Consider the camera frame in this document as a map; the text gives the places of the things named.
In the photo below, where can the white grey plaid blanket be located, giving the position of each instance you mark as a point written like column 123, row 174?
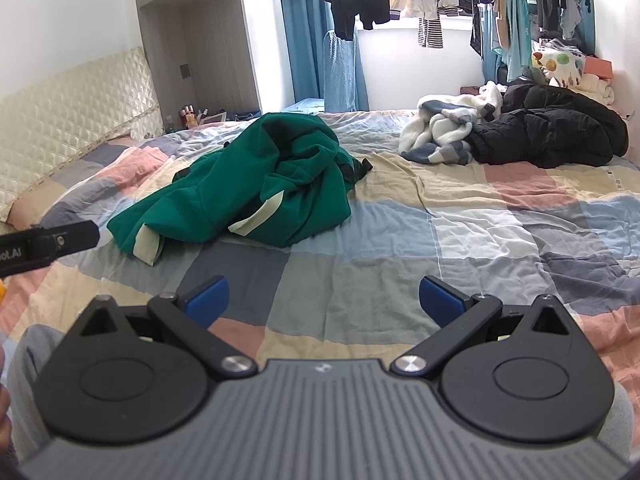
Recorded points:
column 439, row 132

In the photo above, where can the grey wooden wardrobe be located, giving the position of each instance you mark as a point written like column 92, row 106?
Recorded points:
column 215, row 55

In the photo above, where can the person left hand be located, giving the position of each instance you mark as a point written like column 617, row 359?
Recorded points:
column 5, row 421

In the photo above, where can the cream quilted headboard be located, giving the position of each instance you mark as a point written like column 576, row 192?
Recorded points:
column 49, row 124

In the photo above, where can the blue curtain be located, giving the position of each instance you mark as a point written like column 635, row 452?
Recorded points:
column 306, row 23

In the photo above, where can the grey trousers leg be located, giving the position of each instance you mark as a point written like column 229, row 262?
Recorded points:
column 33, row 351

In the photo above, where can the black puffy jacket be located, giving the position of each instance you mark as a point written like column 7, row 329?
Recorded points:
column 549, row 127

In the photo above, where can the hanging teal clothes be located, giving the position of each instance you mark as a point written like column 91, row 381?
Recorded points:
column 506, row 32

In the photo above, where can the green zip hoodie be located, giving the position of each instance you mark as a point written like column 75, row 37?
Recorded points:
column 283, row 179

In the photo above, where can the colourful dotted pillow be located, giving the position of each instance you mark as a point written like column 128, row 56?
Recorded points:
column 563, row 67

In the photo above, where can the patchwork checked bed quilt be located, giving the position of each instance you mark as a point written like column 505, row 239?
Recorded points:
column 514, row 231

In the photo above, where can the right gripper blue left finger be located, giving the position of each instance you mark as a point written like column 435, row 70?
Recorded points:
column 187, row 317

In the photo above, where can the striped hanging garment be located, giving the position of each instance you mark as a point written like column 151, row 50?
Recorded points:
column 430, row 33

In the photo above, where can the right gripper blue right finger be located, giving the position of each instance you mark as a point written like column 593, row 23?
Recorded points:
column 462, row 320

